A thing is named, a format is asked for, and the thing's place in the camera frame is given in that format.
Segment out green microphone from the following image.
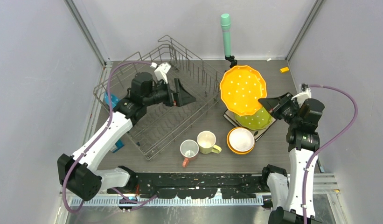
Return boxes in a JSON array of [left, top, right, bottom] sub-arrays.
[[220, 13, 231, 57]]

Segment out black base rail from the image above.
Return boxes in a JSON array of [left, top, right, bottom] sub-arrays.
[[126, 173, 269, 199]]

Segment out orange polka dot plate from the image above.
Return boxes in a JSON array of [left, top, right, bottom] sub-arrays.
[[219, 65, 267, 116]]

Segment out blue polka dot plate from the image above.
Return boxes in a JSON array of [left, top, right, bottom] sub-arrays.
[[104, 92, 119, 109]]

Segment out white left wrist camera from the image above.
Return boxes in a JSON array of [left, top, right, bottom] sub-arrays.
[[150, 62, 172, 84]]

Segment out white bowl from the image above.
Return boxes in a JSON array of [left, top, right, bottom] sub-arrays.
[[229, 127, 255, 152]]

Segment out blue green toy blocks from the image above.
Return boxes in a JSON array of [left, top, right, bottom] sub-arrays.
[[110, 140, 124, 153]]

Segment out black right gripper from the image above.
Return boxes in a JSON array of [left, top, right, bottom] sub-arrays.
[[259, 92, 301, 126]]

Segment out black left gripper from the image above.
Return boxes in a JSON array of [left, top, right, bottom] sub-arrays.
[[143, 78, 195, 107]]

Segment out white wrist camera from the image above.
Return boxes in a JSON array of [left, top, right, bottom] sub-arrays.
[[150, 62, 172, 84], [292, 83, 312, 106]]

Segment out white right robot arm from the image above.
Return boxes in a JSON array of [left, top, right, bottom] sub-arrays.
[[259, 93, 325, 224]]

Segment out grey wire dish rack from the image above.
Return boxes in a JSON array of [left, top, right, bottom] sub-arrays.
[[93, 35, 223, 160]]

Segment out small yellow block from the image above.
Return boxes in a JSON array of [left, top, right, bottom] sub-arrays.
[[280, 67, 290, 73]]

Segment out orange bowl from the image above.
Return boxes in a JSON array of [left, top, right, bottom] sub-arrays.
[[226, 127, 255, 155]]

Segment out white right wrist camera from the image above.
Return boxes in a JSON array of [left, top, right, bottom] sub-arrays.
[[292, 83, 312, 106]]

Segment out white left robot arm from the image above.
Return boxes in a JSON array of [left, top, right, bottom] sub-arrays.
[[57, 72, 196, 201]]

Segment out green polka dot plate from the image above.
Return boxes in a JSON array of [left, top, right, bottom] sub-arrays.
[[235, 107, 272, 130]]

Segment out yellow green mug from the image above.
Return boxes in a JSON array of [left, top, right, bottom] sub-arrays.
[[197, 131, 222, 154]]

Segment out square floral plate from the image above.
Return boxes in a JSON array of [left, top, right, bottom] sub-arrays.
[[223, 110, 276, 142]]

